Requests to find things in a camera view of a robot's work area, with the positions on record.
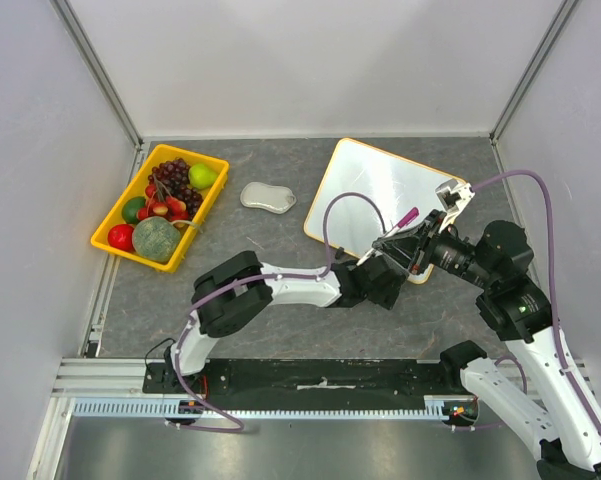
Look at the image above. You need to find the red apple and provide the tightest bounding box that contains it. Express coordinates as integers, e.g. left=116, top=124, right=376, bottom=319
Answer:
left=107, top=224, right=134, bottom=252

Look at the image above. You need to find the yellow plastic fruit tray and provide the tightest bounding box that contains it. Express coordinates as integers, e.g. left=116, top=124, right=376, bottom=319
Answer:
left=91, top=144, right=229, bottom=273

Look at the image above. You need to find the purple capped white marker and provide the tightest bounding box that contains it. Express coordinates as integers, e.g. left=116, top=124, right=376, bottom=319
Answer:
left=356, top=207, right=419, bottom=266

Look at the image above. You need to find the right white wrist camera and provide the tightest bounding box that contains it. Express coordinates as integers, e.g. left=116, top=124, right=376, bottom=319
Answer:
left=435, top=179, right=475, bottom=233

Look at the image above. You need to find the green pear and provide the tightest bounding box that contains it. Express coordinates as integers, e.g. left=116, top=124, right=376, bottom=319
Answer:
left=188, top=163, right=218, bottom=190

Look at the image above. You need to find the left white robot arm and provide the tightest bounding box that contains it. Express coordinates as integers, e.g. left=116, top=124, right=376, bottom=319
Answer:
left=164, top=250, right=407, bottom=393

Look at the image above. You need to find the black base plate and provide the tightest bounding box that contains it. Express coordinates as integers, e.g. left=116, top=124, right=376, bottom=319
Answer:
left=142, top=357, right=496, bottom=412

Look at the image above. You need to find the dark purple grape bunch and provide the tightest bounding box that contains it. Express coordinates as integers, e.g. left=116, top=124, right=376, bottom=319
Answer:
left=145, top=158, right=203, bottom=216

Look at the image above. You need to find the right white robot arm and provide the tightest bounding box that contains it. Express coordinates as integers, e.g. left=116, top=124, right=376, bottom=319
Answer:
left=373, top=210, right=601, bottom=479

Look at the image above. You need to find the green lime fruit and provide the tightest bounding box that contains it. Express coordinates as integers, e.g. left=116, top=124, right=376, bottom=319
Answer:
left=121, top=196, right=146, bottom=224

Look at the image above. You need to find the grey whiteboard eraser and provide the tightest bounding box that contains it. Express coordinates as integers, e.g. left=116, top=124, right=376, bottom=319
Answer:
left=240, top=182, right=297, bottom=215

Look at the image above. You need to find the white slotted cable duct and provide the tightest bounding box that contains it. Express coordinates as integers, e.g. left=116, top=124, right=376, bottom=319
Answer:
left=73, top=398, right=469, bottom=421

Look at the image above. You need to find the green netted melon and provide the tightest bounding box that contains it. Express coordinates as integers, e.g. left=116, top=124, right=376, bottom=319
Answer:
left=132, top=217, right=181, bottom=263

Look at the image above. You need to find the orange framed whiteboard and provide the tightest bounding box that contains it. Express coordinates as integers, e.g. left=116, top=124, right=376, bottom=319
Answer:
left=303, top=138, right=465, bottom=258

